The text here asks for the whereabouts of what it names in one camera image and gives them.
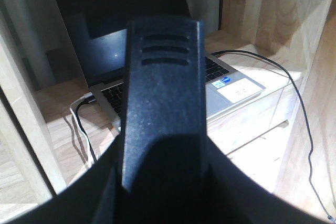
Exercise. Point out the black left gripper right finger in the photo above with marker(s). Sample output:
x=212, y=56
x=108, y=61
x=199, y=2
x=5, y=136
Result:
x=241, y=200

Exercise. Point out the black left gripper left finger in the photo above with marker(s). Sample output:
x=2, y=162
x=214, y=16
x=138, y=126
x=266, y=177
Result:
x=93, y=198

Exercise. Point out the black stapler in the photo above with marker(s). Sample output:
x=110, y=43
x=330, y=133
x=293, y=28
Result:
x=164, y=119

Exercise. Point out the white label sticker right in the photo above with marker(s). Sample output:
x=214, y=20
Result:
x=239, y=90

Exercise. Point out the light wooden shelving unit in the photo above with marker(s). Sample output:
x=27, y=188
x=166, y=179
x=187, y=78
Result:
x=41, y=149

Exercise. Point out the grey open laptop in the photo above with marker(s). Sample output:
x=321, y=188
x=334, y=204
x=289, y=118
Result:
x=97, y=30

